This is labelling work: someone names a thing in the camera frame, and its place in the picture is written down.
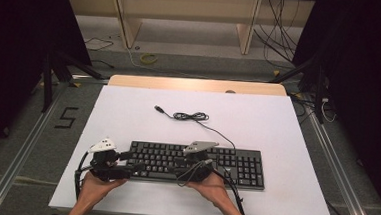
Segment person's right hand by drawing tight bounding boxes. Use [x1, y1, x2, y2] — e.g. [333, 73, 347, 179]
[184, 168, 235, 212]

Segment person's left hand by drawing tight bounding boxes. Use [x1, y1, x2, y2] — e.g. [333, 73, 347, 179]
[77, 170, 130, 212]

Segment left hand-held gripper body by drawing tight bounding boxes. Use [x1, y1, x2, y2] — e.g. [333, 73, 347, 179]
[86, 135, 135, 184]

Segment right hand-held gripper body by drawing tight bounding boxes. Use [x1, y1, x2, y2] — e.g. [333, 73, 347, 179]
[173, 139, 220, 185]

